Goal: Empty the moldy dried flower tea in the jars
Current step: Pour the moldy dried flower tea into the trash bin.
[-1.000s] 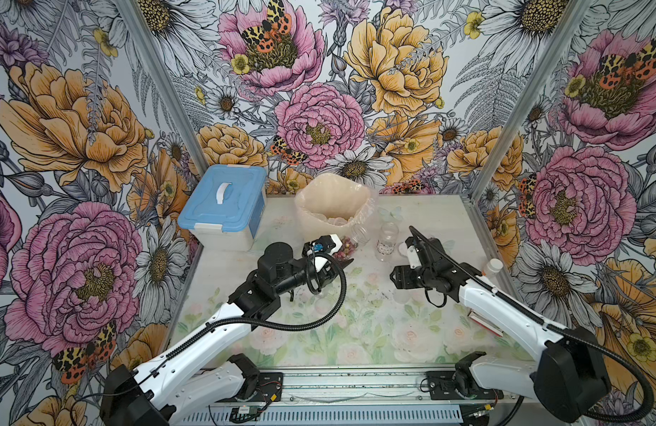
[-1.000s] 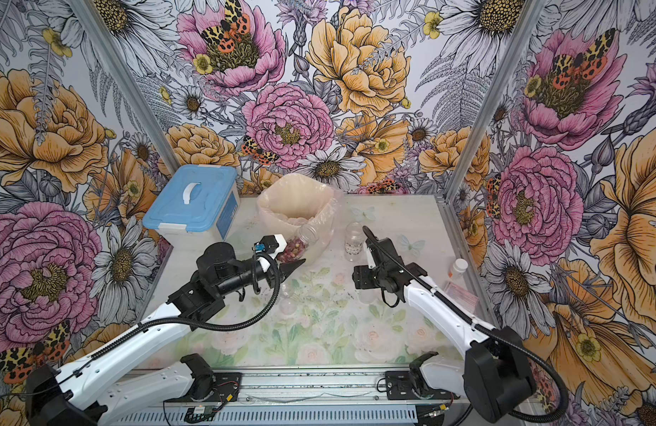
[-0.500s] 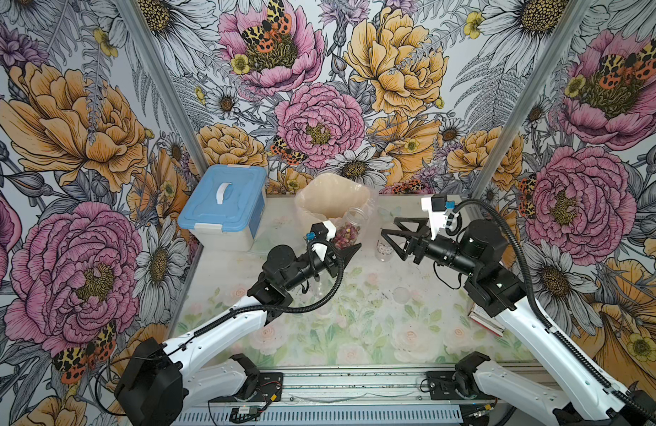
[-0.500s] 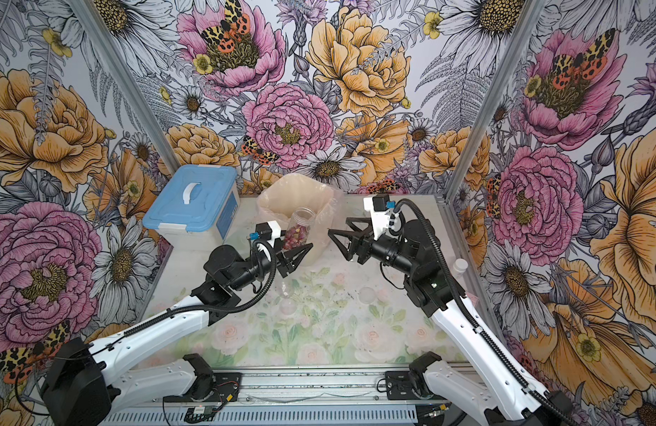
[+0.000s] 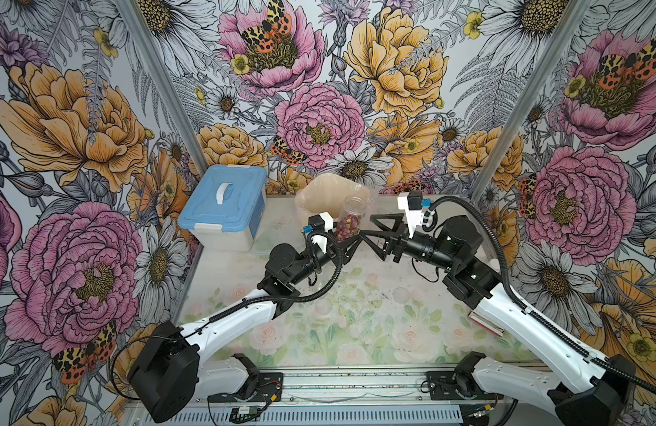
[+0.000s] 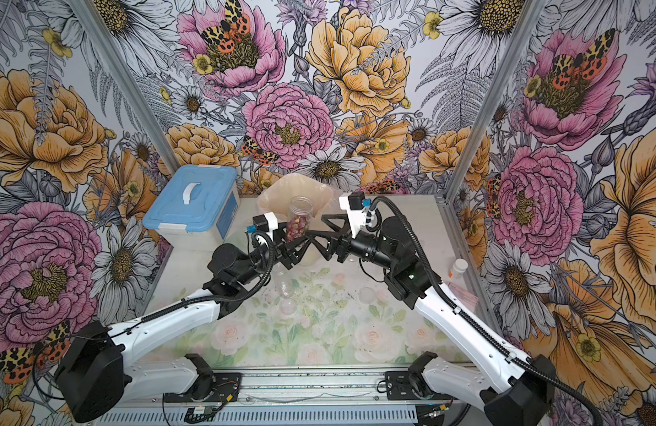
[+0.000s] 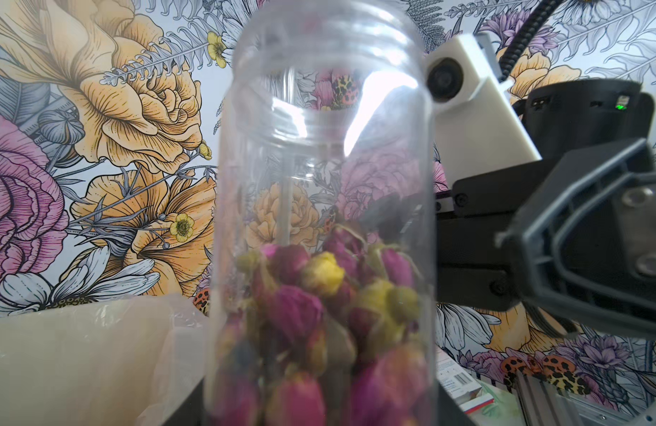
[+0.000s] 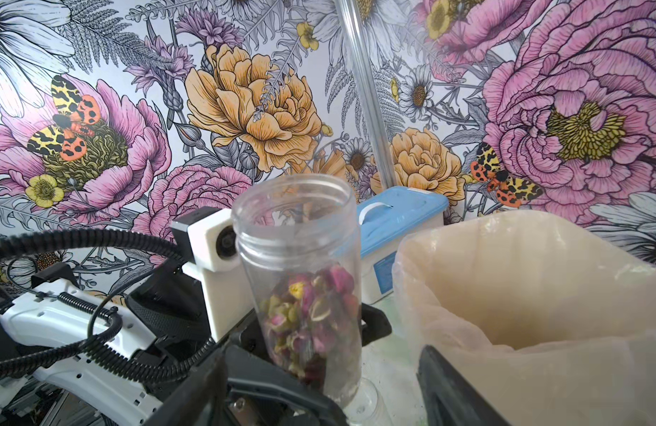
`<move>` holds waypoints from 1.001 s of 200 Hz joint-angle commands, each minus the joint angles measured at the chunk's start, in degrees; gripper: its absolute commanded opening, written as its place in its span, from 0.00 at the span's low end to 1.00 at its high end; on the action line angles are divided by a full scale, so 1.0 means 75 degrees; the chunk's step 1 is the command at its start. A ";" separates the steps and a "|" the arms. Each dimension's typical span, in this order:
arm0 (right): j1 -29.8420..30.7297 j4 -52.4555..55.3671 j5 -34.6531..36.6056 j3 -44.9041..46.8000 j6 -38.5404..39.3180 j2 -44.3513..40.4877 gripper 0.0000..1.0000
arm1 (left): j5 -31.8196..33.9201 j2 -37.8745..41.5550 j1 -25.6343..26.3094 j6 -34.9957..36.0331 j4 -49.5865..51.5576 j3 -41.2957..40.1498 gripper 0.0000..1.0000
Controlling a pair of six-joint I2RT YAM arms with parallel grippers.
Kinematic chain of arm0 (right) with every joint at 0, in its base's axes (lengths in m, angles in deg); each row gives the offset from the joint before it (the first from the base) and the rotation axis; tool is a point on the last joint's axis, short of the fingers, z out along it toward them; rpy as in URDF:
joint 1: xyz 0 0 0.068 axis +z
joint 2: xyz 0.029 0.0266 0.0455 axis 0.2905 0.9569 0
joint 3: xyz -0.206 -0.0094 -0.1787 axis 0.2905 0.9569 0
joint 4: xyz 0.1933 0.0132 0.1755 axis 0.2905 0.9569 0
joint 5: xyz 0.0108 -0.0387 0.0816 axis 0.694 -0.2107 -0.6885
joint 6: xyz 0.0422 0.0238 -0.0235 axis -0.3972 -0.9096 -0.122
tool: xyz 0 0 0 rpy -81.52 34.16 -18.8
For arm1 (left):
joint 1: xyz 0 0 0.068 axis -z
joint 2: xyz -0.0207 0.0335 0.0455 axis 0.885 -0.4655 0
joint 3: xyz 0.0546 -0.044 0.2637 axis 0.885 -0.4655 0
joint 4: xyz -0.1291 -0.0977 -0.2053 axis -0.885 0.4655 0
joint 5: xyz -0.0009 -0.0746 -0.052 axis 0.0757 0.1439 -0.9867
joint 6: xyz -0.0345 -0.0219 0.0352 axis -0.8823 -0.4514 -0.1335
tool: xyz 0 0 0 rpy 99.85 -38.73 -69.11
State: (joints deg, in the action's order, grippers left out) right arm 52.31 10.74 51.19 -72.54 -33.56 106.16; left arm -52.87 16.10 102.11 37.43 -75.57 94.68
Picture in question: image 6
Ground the left black corrugated cable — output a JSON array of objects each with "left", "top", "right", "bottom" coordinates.
[{"left": 138, "top": 231, "right": 276, "bottom": 326}]

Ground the clear jar dried tea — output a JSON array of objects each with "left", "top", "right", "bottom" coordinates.
[{"left": 276, "top": 272, "right": 295, "bottom": 299}]

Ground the bin with pink bag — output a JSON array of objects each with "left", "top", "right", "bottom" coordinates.
[{"left": 256, "top": 173, "right": 342, "bottom": 222}]

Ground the right black corrugated cable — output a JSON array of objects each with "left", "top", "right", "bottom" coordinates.
[{"left": 369, "top": 195, "right": 606, "bottom": 426}]

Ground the clear jar lid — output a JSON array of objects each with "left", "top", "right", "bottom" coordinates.
[
  {"left": 359, "top": 287, "right": 377, "bottom": 305},
  {"left": 279, "top": 298, "right": 298, "bottom": 316}
]

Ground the small white capped bottle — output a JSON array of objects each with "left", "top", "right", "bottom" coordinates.
[{"left": 448, "top": 258, "right": 469, "bottom": 279}]

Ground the black corrugated cable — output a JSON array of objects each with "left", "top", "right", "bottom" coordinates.
[
  {"left": 138, "top": 231, "right": 276, "bottom": 326},
  {"left": 369, "top": 195, "right": 606, "bottom": 426}
]

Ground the blue lidded storage box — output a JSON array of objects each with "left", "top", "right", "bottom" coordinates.
[{"left": 142, "top": 164, "right": 240, "bottom": 252}]

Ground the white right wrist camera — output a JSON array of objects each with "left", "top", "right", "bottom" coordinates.
[{"left": 338, "top": 192, "right": 372, "bottom": 238}]

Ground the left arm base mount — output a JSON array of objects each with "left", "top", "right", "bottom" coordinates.
[{"left": 163, "top": 372, "right": 243, "bottom": 405}]

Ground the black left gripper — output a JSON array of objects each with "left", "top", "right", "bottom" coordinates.
[{"left": 236, "top": 217, "right": 312, "bottom": 284}]

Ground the pink white paper packet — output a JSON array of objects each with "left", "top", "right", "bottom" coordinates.
[{"left": 448, "top": 283, "right": 479, "bottom": 312}]

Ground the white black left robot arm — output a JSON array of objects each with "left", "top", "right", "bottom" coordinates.
[{"left": 54, "top": 231, "right": 310, "bottom": 424}]

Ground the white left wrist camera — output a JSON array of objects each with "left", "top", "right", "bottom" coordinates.
[{"left": 247, "top": 212, "right": 279, "bottom": 236}]

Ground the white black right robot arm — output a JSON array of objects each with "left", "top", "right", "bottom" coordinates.
[{"left": 307, "top": 217, "right": 554, "bottom": 425}]

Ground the aluminium front rail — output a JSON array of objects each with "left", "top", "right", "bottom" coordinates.
[{"left": 95, "top": 367, "right": 490, "bottom": 425}]

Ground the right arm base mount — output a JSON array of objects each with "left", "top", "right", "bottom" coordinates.
[{"left": 377, "top": 370, "right": 453, "bottom": 401}]

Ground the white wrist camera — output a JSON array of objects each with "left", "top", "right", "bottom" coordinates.
[
  {"left": 338, "top": 192, "right": 372, "bottom": 238},
  {"left": 247, "top": 212, "right": 279, "bottom": 236}
]

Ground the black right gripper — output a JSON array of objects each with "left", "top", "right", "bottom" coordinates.
[{"left": 305, "top": 215, "right": 397, "bottom": 270}]

